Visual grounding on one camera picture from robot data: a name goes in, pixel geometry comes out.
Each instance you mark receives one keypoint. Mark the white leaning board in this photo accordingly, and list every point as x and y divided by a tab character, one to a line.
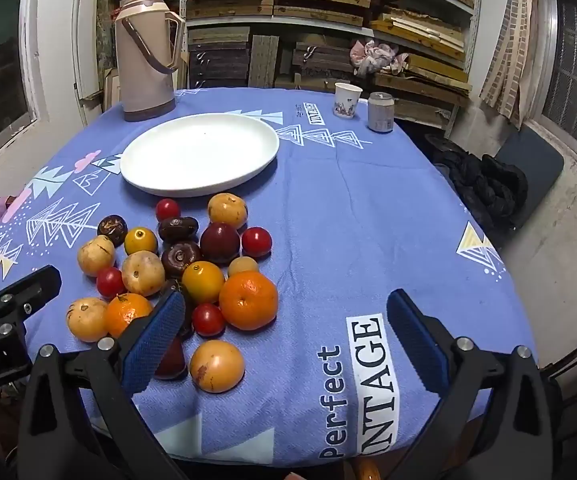
86	50

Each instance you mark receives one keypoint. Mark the grey drink can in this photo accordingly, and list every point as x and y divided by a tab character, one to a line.
380	115

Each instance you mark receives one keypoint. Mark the printed paper cup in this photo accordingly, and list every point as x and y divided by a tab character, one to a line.
347	100

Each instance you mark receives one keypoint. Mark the hanging brick-pattern cloth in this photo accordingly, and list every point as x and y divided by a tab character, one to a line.
510	50

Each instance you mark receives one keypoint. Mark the mandarin orange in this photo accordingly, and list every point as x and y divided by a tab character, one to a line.
127	315
248	300

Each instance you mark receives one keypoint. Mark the beige thermos flask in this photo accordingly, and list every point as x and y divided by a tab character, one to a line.
143	60

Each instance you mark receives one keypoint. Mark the small tan round fruit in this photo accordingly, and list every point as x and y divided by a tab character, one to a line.
243	266

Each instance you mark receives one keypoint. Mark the dark blue chair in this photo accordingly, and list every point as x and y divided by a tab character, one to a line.
533	160

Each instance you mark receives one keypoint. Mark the yellow tomato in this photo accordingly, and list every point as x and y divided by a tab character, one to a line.
141	241
203	281

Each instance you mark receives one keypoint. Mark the black jacket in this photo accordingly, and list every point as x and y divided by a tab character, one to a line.
483	180

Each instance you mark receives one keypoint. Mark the white oval plate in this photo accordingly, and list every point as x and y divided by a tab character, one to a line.
198	152

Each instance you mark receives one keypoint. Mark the dark brown water chestnut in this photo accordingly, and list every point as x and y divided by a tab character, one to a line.
178	227
181	257
112	227

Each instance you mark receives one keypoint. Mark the blue printed tablecloth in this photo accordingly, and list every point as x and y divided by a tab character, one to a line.
368	210

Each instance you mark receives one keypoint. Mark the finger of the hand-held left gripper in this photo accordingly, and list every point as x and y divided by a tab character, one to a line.
28	291

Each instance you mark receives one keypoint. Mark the yellow-tan round fruit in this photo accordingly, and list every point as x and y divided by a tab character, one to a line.
217	365
227	211
143	273

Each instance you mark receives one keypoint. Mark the white metal shelf unit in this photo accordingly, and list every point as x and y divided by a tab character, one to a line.
268	24

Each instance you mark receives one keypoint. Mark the pink crumpled cloth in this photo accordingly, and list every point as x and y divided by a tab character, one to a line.
376	57

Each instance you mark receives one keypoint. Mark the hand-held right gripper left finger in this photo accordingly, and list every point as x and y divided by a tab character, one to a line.
156	340

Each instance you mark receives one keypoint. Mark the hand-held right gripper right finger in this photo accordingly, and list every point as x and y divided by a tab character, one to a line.
416	340

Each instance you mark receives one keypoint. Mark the striped tan round fruit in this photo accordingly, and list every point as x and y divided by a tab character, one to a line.
87	319
96	255

